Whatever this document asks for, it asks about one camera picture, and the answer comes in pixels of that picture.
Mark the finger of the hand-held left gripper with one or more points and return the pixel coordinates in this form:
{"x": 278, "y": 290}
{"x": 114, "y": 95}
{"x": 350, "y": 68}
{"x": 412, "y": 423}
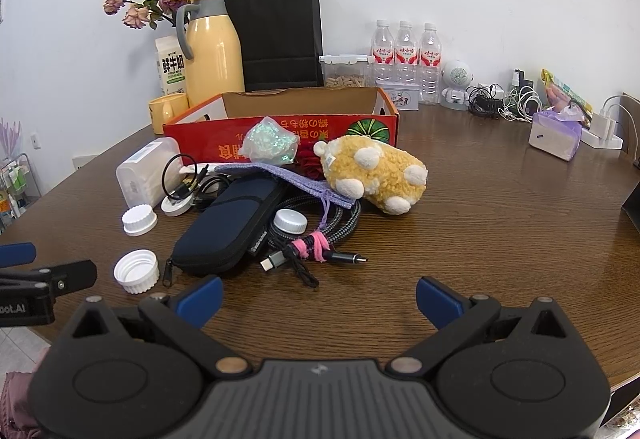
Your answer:
{"x": 70, "y": 275}
{"x": 17, "y": 254}

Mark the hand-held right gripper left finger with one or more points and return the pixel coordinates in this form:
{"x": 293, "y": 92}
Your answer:
{"x": 200, "y": 300}

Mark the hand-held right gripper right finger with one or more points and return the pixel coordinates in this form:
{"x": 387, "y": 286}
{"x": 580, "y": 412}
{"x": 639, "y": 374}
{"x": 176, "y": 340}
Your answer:
{"x": 440, "y": 301}

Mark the white ridged bottle cap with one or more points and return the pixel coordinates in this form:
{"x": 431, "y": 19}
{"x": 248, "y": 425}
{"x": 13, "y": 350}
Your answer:
{"x": 136, "y": 274}
{"x": 140, "y": 219}

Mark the navy zip case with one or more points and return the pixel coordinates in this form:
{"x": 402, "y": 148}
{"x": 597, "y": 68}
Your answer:
{"x": 225, "y": 229}

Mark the white round charger puck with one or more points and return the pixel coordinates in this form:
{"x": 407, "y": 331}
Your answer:
{"x": 176, "y": 208}

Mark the white smooth bottle cap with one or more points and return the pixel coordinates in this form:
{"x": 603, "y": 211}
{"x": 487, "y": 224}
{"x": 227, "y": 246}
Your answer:
{"x": 290, "y": 220}

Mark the clear cotton swab box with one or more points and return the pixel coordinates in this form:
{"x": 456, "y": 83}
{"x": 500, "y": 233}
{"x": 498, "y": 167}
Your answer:
{"x": 142, "y": 169}

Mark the yellow plush toy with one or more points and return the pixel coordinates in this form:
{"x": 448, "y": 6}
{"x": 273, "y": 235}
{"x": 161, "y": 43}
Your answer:
{"x": 375, "y": 174}

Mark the purple knitted pouch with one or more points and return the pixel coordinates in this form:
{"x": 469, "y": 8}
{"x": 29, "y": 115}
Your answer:
{"x": 280, "y": 176}

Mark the red cardboard box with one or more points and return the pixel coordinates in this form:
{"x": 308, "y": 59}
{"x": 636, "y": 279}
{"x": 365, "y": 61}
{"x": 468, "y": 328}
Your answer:
{"x": 200, "y": 134}

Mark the iridescent plastic pouch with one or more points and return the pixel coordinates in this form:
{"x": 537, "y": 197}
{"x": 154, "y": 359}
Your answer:
{"x": 270, "y": 141}

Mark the red artificial rose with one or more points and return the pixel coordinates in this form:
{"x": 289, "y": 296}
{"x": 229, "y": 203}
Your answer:
{"x": 310, "y": 164}

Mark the metal storage rack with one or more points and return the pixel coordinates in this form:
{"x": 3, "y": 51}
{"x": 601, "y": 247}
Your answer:
{"x": 15, "y": 184}

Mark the person's pink clothing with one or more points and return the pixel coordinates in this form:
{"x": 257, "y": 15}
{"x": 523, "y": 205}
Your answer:
{"x": 17, "y": 409}

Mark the yellow mug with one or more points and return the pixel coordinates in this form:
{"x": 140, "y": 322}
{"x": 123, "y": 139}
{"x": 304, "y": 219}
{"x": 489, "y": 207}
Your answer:
{"x": 167, "y": 114}

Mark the purple tissue pack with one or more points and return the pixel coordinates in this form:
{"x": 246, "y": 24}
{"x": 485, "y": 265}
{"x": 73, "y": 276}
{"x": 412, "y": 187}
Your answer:
{"x": 555, "y": 136}

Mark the small printed tin box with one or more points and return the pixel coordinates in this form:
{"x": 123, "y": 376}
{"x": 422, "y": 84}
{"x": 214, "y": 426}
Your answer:
{"x": 397, "y": 96}

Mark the black flat device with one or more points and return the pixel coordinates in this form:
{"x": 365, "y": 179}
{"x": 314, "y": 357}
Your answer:
{"x": 634, "y": 209}

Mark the small white robot fan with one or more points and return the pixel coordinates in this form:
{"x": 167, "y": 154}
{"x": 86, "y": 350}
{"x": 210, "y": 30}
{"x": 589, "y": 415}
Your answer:
{"x": 456, "y": 79}

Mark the white milk carton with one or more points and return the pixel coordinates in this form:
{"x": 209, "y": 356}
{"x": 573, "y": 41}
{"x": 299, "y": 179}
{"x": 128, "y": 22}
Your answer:
{"x": 171, "y": 66}

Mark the clear water bottle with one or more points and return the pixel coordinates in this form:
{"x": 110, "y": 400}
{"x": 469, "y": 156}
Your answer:
{"x": 382, "y": 49}
{"x": 406, "y": 51}
{"x": 430, "y": 69}

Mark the small black charger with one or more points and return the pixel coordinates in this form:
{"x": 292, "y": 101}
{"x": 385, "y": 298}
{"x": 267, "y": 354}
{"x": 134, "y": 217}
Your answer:
{"x": 520, "y": 79}

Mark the white charger block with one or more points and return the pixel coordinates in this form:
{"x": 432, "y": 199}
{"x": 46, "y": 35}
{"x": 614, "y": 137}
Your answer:
{"x": 605, "y": 126}

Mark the yellow thermos jug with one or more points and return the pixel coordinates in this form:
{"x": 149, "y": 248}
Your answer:
{"x": 215, "y": 59}

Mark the colourful snack packet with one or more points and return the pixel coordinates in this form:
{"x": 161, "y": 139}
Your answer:
{"x": 565, "y": 91}

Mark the clear seed container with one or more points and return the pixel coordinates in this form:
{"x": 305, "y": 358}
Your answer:
{"x": 345, "y": 74}

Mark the brown cardboard box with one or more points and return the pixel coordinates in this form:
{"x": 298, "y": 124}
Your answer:
{"x": 632, "y": 129}

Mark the black paper bag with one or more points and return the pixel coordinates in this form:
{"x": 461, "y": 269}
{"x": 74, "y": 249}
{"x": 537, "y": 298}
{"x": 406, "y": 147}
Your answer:
{"x": 280, "y": 39}

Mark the white wall outlet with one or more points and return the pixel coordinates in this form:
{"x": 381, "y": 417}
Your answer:
{"x": 85, "y": 161}
{"x": 35, "y": 140}

